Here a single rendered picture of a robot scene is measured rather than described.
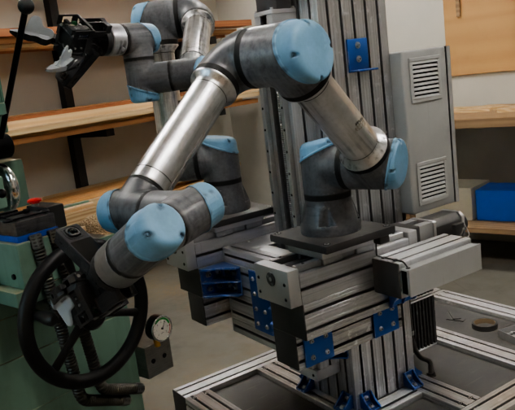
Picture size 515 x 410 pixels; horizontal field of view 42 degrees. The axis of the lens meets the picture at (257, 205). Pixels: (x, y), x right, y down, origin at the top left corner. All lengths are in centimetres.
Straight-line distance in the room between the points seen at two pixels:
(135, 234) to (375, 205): 112
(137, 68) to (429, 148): 87
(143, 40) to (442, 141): 93
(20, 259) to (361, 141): 73
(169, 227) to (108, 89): 380
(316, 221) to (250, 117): 380
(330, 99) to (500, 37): 300
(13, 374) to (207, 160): 86
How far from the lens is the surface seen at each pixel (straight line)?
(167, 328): 164
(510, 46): 425
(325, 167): 158
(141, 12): 204
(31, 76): 441
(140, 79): 169
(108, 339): 161
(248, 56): 126
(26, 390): 152
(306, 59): 122
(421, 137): 200
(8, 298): 138
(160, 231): 93
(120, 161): 475
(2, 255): 140
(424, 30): 449
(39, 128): 375
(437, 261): 169
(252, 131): 537
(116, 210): 111
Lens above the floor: 122
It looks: 11 degrees down
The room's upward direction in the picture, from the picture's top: 7 degrees counter-clockwise
